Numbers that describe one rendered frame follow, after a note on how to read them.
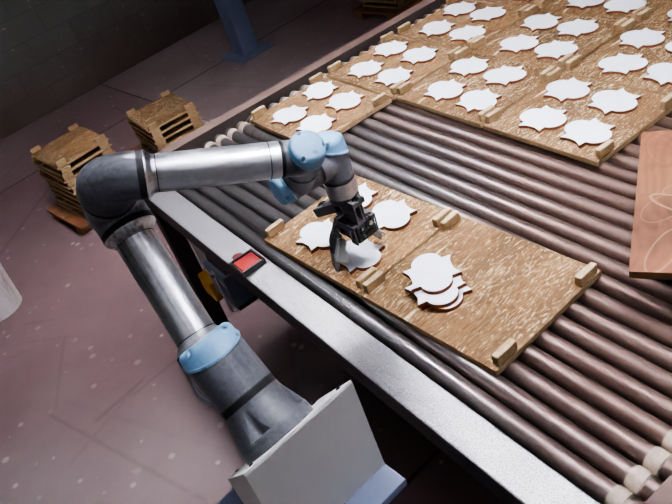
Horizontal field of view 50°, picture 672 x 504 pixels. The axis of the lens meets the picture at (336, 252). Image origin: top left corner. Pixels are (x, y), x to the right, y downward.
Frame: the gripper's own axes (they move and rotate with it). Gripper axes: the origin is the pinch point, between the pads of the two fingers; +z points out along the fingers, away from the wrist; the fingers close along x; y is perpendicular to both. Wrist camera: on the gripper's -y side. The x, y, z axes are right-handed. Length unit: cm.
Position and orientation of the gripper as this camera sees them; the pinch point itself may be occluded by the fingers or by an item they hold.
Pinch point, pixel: (357, 254)
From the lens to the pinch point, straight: 179.6
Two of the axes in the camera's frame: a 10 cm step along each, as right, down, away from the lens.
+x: 7.3, -5.6, 3.9
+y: 6.3, 3.5, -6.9
